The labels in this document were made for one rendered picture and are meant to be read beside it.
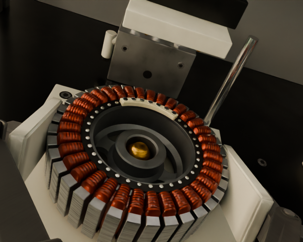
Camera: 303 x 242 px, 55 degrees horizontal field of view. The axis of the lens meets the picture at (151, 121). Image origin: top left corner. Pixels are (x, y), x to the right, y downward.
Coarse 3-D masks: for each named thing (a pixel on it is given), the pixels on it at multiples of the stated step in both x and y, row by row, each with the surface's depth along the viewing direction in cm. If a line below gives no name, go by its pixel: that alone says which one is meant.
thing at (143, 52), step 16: (128, 32) 26; (128, 48) 27; (144, 48) 27; (160, 48) 27; (176, 48) 27; (112, 64) 28; (128, 64) 28; (144, 64) 28; (160, 64) 28; (176, 64) 28; (128, 80) 29; (144, 80) 29; (160, 80) 29; (176, 80) 29; (176, 96) 30
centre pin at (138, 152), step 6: (132, 144) 18; (138, 144) 18; (144, 144) 18; (132, 150) 18; (138, 150) 18; (144, 150) 18; (132, 156) 18; (138, 156) 18; (144, 156) 18; (150, 156) 19
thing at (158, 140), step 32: (96, 96) 19; (128, 96) 20; (160, 96) 21; (64, 128) 16; (96, 128) 18; (128, 128) 21; (160, 128) 21; (192, 128) 20; (64, 160) 15; (96, 160) 15; (128, 160) 17; (160, 160) 18; (192, 160) 18; (224, 160) 19; (64, 192) 14; (96, 192) 14; (128, 192) 14; (160, 192) 15; (192, 192) 15; (96, 224) 14; (128, 224) 14; (160, 224) 15; (192, 224) 15
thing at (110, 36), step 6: (108, 30) 28; (108, 36) 27; (114, 36) 28; (108, 42) 28; (114, 42) 28; (102, 48) 29; (108, 48) 28; (102, 54) 29; (108, 54) 29; (108, 60) 29
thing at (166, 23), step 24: (144, 0) 17; (168, 0) 17; (192, 0) 17; (216, 0) 17; (240, 0) 16; (144, 24) 15; (168, 24) 15; (192, 24) 16; (216, 24) 17; (192, 48) 16; (216, 48) 16
